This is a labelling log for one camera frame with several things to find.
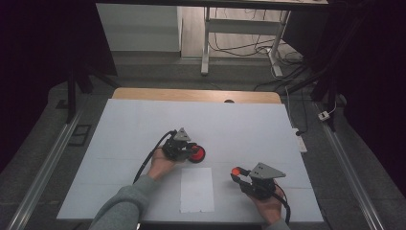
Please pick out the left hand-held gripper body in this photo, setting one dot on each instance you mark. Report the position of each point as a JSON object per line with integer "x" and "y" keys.
{"x": 175, "y": 148}

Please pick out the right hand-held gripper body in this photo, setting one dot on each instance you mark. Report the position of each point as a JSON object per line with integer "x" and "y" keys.
{"x": 261, "y": 182}

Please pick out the orange stamp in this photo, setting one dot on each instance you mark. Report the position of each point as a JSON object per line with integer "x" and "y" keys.
{"x": 235, "y": 171}

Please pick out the round red ink pad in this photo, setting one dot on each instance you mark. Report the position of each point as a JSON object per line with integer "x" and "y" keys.
{"x": 198, "y": 155}

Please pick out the white paper sheet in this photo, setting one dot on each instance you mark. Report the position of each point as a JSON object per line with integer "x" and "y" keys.
{"x": 197, "y": 191}

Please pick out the person's left hand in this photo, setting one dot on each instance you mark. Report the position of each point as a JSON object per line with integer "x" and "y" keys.
{"x": 161, "y": 166}

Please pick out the person's right hand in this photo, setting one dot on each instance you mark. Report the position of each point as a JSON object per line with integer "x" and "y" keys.
{"x": 269, "y": 207}

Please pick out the white table cover board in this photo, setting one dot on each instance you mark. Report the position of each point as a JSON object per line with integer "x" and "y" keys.
{"x": 127, "y": 127}

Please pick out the white power strip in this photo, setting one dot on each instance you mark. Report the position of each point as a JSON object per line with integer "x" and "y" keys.
{"x": 300, "y": 142}

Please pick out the small white adapter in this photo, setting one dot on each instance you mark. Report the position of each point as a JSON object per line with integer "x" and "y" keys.
{"x": 323, "y": 116}

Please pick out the black floor plate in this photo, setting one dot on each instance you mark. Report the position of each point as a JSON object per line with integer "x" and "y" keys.
{"x": 79, "y": 135}

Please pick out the black metal stand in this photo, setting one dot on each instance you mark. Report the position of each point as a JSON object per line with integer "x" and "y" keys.
{"x": 330, "y": 89}

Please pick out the black tripod stand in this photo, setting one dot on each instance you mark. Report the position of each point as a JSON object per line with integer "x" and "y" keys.
{"x": 72, "y": 96}

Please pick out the white cabinet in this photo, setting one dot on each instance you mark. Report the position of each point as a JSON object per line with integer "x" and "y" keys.
{"x": 140, "y": 28}

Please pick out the dark curtain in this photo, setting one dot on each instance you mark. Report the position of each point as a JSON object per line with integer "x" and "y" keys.
{"x": 32, "y": 48}
{"x": 383, "y": 64}

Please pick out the aluminium floor rail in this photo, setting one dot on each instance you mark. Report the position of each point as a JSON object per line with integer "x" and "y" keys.
{"x": 351, "y": 172}
{"x": 44, "y": 172}

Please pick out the white metal desk frame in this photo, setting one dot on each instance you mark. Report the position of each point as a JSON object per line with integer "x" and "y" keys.
{"x": 239, "y": 27}

